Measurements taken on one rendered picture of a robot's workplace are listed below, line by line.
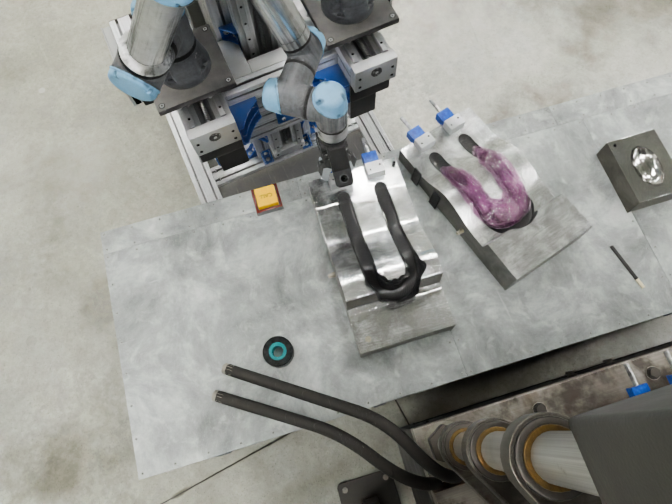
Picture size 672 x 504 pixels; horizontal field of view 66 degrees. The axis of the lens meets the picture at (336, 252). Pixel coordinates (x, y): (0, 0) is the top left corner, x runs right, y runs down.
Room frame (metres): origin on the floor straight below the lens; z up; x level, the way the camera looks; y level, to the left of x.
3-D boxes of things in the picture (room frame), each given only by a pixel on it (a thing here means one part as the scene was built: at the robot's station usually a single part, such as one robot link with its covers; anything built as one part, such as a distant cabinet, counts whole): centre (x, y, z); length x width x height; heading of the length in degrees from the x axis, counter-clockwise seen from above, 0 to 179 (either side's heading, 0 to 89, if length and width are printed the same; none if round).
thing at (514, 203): (0.61, -0.44, 0.90); 0.26 x 0.18 x 0.08; 29
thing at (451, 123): (0.87, -0.36, 0.86); 0.13 x 0.05 x 0.05; 29
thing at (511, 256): (0.61, -0.45, 0.86); 0.50 x 0.26 x 0.11; 29
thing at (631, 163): (0.64, -0.90, 0.84); 0.20 x 0.15 x 0.07; 11
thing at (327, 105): (0.69, -0.02, 1.21); 0.09 x 0.08 x 0.11; 69
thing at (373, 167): (0.74, -0.12, 0.89); 0.13 x 0.05 x 0.05; 11
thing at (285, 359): (0.22, 0.18, 0.82); 0.08 x 0.08 x 0.04
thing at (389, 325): (0.46, -0.12, 0.87); 0.50 x 0.26 x 0.14; 11
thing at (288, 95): (0.75, 0.07, 1.20); 0.11 x 0.11 x 0.08; 69
